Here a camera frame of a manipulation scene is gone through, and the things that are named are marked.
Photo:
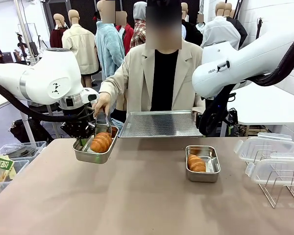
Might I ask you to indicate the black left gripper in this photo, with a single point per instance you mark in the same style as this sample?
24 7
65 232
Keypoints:
73 128

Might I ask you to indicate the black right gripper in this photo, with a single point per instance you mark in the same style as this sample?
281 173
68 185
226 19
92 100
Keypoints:
231 117

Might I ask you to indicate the steel rectangular container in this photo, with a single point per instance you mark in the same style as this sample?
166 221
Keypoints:
212 169
93 156

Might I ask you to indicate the golden croissant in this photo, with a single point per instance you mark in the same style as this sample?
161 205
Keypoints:
196 164
101 143

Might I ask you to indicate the metal tongs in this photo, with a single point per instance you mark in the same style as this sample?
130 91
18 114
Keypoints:
109 122

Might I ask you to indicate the perforated metal baking tray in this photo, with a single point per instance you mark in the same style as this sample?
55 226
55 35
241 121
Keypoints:
159 123

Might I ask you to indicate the person's right forearm beige sleeve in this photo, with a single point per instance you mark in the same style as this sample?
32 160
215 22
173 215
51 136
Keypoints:
112 84

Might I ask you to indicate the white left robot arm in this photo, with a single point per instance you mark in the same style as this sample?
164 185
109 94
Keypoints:
39 78

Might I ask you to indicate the person's left forearm beige sleeve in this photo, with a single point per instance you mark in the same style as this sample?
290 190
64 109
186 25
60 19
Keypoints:
198 107

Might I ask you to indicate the person's right hand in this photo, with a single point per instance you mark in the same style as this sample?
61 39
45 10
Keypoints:
103 102

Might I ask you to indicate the black bag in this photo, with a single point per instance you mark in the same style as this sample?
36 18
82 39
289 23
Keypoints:
27 129

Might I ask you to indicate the clear plastic bin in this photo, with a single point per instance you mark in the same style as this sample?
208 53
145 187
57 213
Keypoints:
5 186
22 150

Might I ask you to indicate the person in beige blazer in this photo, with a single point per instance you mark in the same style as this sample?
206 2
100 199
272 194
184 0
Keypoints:
164 80

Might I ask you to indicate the green snack bag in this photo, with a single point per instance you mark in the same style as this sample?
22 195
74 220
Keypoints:
3 164

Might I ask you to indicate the mannequin in white shirt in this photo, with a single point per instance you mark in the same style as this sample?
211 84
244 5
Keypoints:
220 31

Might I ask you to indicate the mannequin in black jacket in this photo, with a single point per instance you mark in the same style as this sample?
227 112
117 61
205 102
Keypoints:
240 29

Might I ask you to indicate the black tripod stand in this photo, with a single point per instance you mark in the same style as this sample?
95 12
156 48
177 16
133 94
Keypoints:
258 29

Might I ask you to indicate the mannequin in black coat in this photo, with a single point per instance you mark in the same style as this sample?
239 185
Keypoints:
192 31

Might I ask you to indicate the mannequin in cream jacket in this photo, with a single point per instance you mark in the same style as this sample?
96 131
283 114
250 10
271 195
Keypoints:
80 46

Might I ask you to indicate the mannequin in light blue fleece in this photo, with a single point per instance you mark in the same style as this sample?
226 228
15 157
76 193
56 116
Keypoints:
110 49

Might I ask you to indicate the mannequin in dark red sweater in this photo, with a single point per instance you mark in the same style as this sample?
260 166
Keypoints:
56 36

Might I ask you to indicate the mannequin in red jacket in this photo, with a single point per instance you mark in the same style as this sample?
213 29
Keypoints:
128 34

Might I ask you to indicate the slanted metal pole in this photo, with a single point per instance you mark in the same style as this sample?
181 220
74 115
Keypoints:
24 27

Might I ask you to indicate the mannequin in plaid shirt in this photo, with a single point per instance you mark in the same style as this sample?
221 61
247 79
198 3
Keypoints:
138 27

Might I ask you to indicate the black cap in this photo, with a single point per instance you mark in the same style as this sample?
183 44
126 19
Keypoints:
161 2

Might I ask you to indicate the black camera tripod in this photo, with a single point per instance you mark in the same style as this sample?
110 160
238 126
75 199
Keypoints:
20 46

